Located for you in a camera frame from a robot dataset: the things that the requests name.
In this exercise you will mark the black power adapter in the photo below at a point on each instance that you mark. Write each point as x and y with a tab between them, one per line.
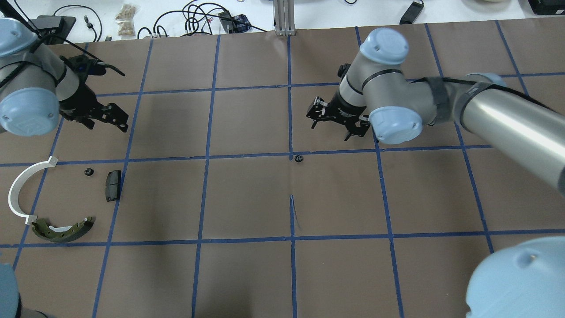
412	12

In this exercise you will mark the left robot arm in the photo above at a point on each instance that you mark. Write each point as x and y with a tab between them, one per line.
38	88

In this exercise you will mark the white curved plastic part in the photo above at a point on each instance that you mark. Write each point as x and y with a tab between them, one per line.
19	182

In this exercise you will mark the black brake pad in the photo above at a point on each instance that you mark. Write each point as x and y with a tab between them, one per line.
113	186

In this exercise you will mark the olive metal brake shoe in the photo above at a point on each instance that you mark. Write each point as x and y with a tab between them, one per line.
64	234

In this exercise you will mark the bag of small parts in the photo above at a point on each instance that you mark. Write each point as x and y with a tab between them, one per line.
124	20

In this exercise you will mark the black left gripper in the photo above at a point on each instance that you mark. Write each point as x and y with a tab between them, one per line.
77	103

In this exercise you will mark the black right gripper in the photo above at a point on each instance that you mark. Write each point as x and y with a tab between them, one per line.
340	109

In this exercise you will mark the aluminium frame post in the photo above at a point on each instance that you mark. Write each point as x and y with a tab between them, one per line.
284	17

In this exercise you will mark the black box on bench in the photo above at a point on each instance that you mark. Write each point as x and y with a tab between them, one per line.
547	7

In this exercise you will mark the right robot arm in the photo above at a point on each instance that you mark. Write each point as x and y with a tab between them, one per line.
523	281

